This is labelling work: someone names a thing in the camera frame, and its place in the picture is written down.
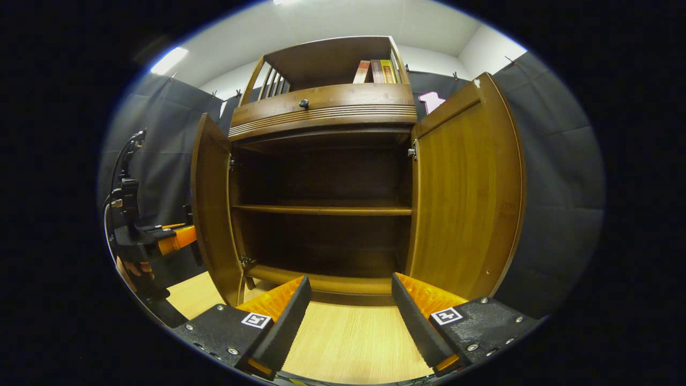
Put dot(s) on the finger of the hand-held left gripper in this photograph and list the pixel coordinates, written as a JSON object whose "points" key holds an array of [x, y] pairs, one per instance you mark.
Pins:
{"points": [[161, 233], [182, 237]]}

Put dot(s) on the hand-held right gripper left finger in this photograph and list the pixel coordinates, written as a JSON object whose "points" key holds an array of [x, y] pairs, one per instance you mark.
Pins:
{"points": [[284, 327]]}

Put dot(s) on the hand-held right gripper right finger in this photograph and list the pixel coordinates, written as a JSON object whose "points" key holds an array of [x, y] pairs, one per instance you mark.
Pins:
{"points": [[418, 321]]}

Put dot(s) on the wooden shoe cabinet door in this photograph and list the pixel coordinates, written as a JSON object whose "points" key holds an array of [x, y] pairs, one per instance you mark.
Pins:
{"points": [[211, 203], [466, 198]]}

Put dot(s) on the silver door hinge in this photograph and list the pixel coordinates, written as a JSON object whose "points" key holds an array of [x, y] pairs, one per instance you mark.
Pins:
{"points": [[412, 153], [232, 162], [246, 262]]}

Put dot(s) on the wooden cabinet shelf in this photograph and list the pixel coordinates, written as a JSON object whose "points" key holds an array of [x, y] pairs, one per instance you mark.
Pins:
{"points": [[321, 209]]}

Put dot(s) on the wooden cabinet drawer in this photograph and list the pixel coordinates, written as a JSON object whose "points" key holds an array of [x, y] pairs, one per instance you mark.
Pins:
{"points": [[364, 96]]}

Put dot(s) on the ceiling light strip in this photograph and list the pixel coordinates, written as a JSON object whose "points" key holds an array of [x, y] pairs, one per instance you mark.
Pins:
{"points": [[169, 60]]}

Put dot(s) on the black backdrop cloth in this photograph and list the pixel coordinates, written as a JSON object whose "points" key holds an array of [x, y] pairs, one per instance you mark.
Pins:
{"points": [[557, 187]]}

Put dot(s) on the maroon book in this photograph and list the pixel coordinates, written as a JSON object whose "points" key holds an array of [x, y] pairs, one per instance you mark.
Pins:
{"points": [[377, 71]]}

